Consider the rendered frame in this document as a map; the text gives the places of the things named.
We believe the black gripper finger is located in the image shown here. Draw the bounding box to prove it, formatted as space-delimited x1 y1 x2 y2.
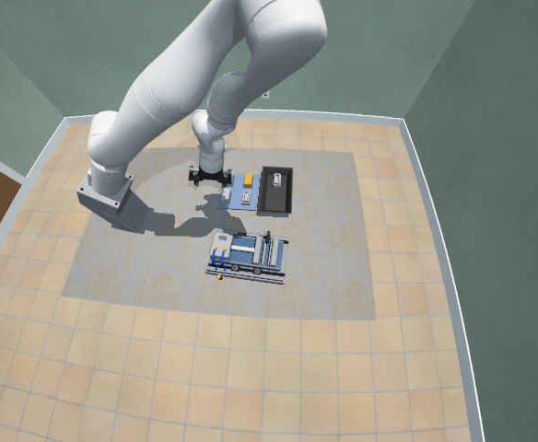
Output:
213 169 232 189
189 166 208 187

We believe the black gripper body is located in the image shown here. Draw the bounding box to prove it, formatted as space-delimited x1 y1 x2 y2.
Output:
198 166 224 180

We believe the yellow rectangular block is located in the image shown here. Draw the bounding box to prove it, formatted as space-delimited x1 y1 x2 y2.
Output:
244 173 253 189

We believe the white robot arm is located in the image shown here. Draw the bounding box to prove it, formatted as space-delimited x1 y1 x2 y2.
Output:
88 0 327 196

